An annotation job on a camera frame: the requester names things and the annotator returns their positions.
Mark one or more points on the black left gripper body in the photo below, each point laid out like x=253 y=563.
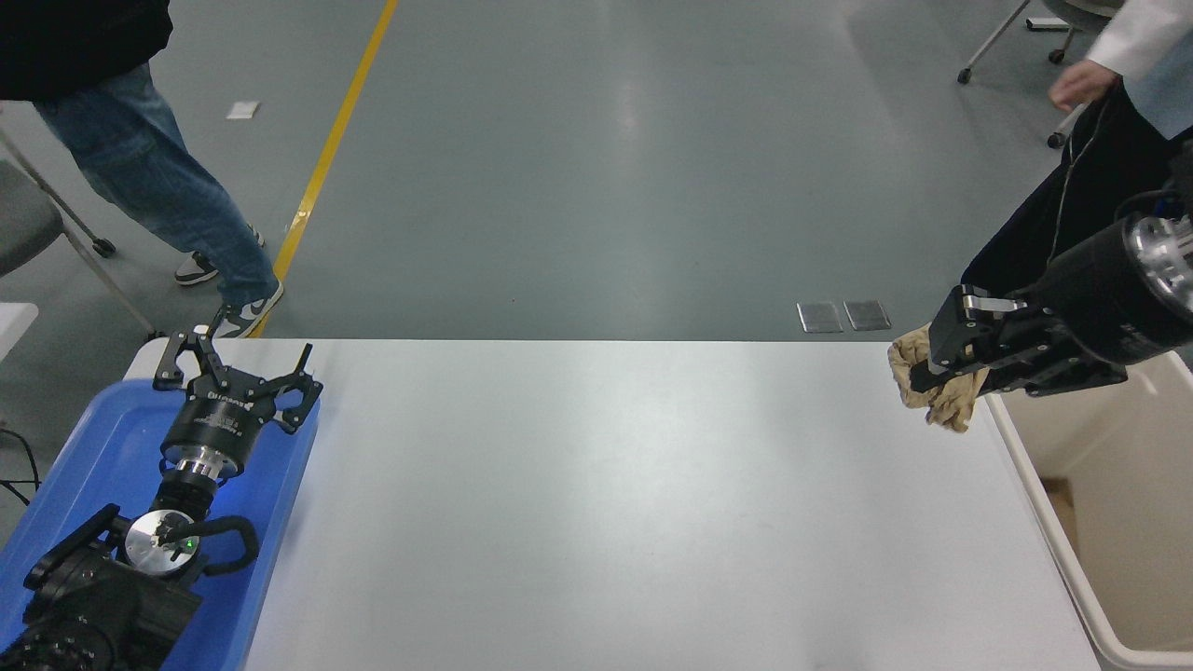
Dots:
x=216 y=419

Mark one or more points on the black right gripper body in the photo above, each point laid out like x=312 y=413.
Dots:
x=1109 y=298

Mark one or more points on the tan paper ball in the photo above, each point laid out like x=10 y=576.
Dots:
x=953 y=407

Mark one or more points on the person's right hand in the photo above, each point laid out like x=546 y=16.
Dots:
x=1081 y=84

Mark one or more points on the person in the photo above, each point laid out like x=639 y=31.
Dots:
x=1072 y=205
x=140 y=158

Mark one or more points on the metal floor plate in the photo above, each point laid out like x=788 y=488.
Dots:
x=867 y=314
x=820 y=316

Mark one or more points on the blue plastic tray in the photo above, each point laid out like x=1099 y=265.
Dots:
x=102 y=438

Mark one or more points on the large pale plastic bin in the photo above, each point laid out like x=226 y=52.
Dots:
x=1137 y=522

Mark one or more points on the small white table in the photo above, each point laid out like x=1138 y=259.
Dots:
x=14 y=321

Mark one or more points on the grey chair with metal legs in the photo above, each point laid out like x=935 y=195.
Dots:
x=19 y=224

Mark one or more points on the white paper scrap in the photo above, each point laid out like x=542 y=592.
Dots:
x=243 y=110

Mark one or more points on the white-framed wheeled chair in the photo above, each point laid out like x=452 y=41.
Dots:
x=1081 y=7

